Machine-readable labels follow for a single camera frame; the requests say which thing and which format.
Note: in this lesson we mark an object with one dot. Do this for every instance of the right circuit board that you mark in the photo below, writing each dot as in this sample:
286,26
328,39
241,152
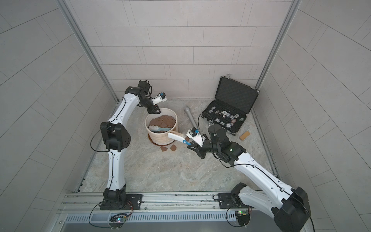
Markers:
242,218

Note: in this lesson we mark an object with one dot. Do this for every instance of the teal dish brush in pot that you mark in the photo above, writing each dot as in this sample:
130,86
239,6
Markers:
157,129

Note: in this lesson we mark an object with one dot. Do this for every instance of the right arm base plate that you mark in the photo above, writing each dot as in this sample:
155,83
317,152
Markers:
228,200

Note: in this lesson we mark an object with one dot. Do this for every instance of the white blue scrub brush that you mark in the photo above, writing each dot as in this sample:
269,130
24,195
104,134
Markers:
178,137

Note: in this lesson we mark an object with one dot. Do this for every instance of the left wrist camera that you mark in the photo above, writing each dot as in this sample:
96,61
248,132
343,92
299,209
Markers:
161,97

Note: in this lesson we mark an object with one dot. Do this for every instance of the silver microphone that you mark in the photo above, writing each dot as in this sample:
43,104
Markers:
190,116

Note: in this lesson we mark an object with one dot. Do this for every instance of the white ceramic pot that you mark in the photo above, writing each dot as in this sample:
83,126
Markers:
159,126

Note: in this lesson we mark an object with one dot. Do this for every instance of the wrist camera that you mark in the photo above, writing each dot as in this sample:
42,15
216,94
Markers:
196,135
161,97

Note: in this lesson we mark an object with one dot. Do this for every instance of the circuit board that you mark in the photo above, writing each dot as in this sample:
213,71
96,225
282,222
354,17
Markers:
242,218
119,218

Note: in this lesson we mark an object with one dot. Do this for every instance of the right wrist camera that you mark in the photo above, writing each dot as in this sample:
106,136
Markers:
196,135

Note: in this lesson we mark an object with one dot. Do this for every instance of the left circuit board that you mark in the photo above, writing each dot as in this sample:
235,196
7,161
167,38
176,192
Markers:
119,218

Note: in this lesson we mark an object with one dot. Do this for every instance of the black poker chip case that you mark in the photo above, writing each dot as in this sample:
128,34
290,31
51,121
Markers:
232,103

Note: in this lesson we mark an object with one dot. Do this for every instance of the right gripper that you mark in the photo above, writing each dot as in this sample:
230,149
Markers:
199,150

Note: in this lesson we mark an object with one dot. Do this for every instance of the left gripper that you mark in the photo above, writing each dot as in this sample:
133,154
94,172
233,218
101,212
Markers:
151,109

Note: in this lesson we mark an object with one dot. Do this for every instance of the terracotta saucer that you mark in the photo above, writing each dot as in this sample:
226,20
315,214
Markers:
161,139

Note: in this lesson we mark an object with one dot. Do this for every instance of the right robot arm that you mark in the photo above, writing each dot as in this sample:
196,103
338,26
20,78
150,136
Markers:
289,207

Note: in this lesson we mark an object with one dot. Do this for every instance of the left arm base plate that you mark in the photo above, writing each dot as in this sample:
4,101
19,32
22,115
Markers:
130,201

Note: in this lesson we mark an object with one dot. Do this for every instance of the small wooden block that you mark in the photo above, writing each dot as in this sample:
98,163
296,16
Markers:
244,135

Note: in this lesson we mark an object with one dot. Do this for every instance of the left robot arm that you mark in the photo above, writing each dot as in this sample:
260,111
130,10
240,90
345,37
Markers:
117,139

